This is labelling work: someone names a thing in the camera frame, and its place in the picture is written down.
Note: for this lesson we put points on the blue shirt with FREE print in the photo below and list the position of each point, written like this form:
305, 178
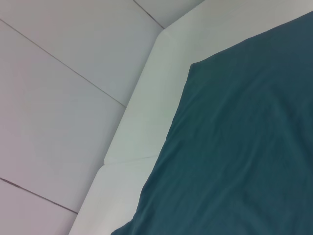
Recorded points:
232, 147

